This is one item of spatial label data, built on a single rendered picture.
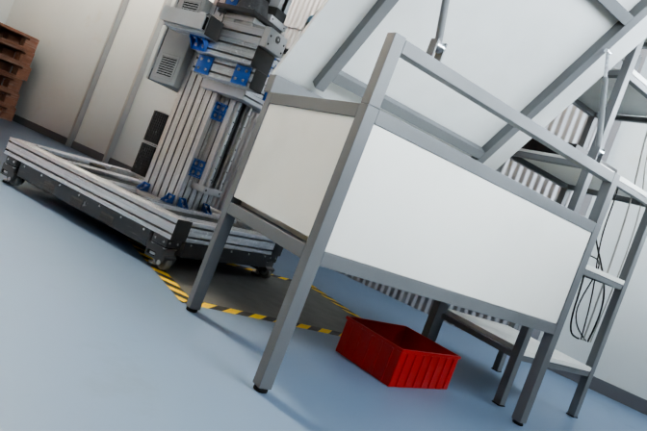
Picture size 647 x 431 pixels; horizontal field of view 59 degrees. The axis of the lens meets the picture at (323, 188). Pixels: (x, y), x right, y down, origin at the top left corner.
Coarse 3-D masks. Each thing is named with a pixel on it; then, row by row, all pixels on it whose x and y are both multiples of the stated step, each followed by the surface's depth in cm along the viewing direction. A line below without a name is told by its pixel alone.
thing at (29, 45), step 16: (0, 32) 688; (16, 32) 631; (0, 48) 666; (16, 48) 639; (32, 48) 651; (0, 64) 668; (16, 64) 646; (0, 80) 676; (16, 80) 654; (0, 96) 648; (16, 96) 653; (0, 112) 648
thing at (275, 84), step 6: (270, 78) 200; (276, 78) 197; (282, 78) 198; (270, 84) 198; (276, 84) 198; (282, 84) 199; (288, 84) 200; (294, 84) 201; (264, 90) 201; (270, 90) 197; (276, 90) 198; (282, 90) 199; (288, 90) 200; (294, 90) 201; (300, 90) 203; (306, 90) 204; (312, 96) 206; (318, 96) 207
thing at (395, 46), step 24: (384, 48) 150; (408, 48) 151; (432, 48) 157; (384, 72) 149; (432, 72) 157; (456, 72) 161; (480, 96) 168; (504, 120) 180; (528, 120) 181; (552, 144) 189; (600, 168) 205; (600, 192) 213; (600, 216) 211
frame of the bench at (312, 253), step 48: (288, 96) 185; (432, 144) 162; (336, 192) 148; (528, 192) 187; (288, 240) 158; (432, 288) 173; (576, 288) 212; (288, 336) 149; (432, 336) 259; (528, 384) 212
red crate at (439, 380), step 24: (360, 336) 210; (384, 336) 234; (408, 336) 240; (360, 360) 207; (384, 360) 200; (408, 360) 200; (432, 360) 210; (456, 360) 222; (384, 384) 198; (408, 384) 204; (432, 384) 214
